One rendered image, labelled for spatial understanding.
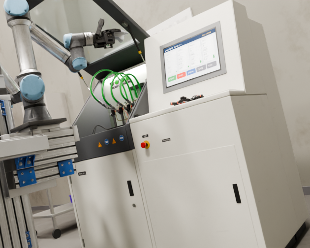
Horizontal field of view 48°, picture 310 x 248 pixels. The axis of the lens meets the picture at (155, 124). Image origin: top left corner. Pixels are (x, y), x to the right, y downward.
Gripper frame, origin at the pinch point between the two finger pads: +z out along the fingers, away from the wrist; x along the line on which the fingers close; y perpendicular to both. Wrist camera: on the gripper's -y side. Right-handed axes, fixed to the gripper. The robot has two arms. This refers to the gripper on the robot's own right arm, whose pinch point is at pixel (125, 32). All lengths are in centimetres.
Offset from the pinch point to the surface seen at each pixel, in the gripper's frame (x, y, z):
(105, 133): -50, 46, -14
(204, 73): -4, 30, 45
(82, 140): -69, 44, -27
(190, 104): 7, 51, 23
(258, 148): 11, 84, 54
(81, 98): -328, -71, 26
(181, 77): -17.6, 25.7, 36.1
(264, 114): 1, 64, 73
